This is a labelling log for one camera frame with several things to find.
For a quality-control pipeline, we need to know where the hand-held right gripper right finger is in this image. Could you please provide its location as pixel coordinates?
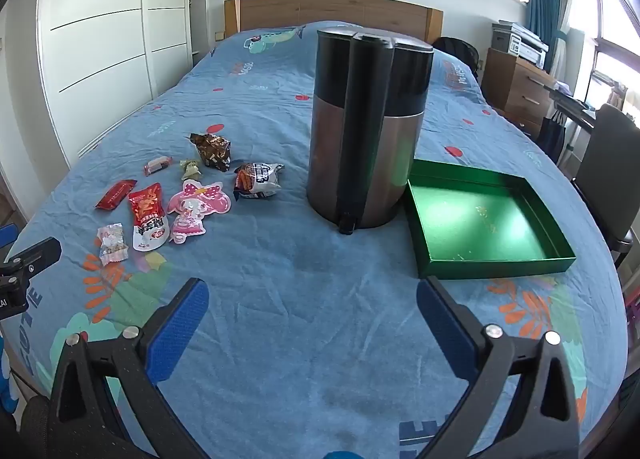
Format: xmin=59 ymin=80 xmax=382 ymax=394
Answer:
xmin=415 ymin=276 xmax=601 ymax=459

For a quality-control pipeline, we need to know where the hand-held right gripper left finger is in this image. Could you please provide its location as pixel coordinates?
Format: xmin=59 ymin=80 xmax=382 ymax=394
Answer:
xmin=30 ymin=277 xmax=211 ymax=459

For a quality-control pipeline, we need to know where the small clear candy packet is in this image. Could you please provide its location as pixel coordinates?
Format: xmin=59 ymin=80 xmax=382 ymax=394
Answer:
xmin=96 ymin=223 xmax=130 ymax=266

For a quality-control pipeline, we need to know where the green shallow box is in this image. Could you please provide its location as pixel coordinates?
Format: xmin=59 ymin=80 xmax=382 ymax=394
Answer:
xmin=402 ymin=159 xmax=577 ymax=281

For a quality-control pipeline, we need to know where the red and white snack packet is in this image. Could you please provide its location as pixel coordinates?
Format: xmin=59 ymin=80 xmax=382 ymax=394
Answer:
xmin=128 ymin=183 xmax=169 ymax=252

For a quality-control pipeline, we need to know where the pink cartoon snack packet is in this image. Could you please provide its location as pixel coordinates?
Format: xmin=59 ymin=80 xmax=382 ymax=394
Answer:
xmin=167 ymin=180 xmax=232 ymax=244

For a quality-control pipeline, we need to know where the small pink white candy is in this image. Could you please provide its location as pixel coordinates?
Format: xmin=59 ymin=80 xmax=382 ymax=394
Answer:
xmin=144 ymin=155 xmax=173 ymax=176

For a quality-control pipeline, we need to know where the black orange white snack bag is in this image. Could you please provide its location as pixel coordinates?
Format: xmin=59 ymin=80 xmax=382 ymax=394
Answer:
xmin=233 ymin=162 xmax=285 ymax=200

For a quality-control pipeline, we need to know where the brown foil chocolate wrapper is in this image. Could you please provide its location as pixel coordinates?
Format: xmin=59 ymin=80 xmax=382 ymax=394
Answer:
xmin=189 ymin=133 xmax=233 ymax=172

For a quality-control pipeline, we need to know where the blue printed bedsheet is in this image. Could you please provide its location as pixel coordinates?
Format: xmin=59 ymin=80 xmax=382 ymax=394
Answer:
xmin=0 ymin=21 xmax=631 ymax=459

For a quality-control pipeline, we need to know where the dark hanging bag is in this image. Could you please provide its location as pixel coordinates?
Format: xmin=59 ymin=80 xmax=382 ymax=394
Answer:
xmin=537 ymin=114 xmax=568 ymax=164

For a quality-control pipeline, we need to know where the white wardrobe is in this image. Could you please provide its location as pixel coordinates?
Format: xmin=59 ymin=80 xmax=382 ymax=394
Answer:
xmin=35 ymin=0 xmax=193 ymax=164

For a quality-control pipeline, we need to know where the black office chair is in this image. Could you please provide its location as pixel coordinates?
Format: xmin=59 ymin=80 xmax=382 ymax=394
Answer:
xmin=571 ymin=103 xmax=640 ymax=260

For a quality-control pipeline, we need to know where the wooden dresser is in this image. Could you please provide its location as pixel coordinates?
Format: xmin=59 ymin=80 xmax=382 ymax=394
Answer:
xmin=481 ymin=46 xmax=558 ymax=140

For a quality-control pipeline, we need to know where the cluttered desk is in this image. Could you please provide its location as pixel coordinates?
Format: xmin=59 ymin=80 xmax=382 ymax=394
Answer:
xmin=545 ymin=81 xmax=601 ymax=127

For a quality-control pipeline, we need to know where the black backpack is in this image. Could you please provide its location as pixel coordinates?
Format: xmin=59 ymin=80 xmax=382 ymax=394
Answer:
xmin=432 ymin=36 xmax=483 ymax=84

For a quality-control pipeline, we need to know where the white printer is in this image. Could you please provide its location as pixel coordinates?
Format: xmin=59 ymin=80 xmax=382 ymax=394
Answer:
xmin=507 ymin=24 xmax=549 ymax=70

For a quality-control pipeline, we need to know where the wooden headboard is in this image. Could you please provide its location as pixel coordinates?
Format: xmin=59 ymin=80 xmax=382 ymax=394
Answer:
xmin=224 ymin=0 xmax=444 ymax=40

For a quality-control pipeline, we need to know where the window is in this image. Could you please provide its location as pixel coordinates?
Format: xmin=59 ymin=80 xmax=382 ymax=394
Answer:
xmin=580 ymin=0 xmax=640 ymax=110

